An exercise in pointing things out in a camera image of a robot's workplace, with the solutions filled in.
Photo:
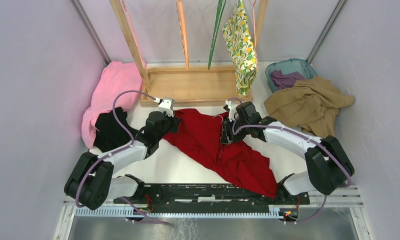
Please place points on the pink garment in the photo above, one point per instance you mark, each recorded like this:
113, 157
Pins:
116, 78

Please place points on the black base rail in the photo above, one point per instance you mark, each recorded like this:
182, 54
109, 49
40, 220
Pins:
178, 198

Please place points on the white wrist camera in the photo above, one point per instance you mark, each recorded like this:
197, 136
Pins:
165, 105
230, 107

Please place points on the red garment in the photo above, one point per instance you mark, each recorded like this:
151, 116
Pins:
198, 137

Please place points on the wooden clothes rack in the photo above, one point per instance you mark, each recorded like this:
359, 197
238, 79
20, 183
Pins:
197, 86

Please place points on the purple cloth in basket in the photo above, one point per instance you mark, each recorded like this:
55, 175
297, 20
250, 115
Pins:
283, 81

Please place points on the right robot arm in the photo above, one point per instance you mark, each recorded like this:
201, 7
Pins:
327, 164

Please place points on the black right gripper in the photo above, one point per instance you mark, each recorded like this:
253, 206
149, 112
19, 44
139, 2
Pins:
227, 134

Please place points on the green wire hanger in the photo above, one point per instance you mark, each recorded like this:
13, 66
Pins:
219, 12

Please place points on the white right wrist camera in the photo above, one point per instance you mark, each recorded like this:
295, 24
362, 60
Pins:
230, 107

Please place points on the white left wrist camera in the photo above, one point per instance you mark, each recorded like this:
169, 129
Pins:
165, 105

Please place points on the teal plastic basket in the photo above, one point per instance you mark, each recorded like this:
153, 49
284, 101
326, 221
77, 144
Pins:
287, 67

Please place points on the tan garment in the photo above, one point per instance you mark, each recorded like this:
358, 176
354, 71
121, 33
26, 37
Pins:
312, 104

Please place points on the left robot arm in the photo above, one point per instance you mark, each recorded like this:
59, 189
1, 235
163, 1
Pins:
91, 182

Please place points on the lemon print skirt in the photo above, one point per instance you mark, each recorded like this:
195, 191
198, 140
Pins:
241, 48

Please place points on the pink hanger on rack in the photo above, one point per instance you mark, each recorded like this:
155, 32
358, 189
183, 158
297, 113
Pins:
128, 19

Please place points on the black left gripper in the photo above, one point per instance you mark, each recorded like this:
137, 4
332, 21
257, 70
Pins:
174, 121

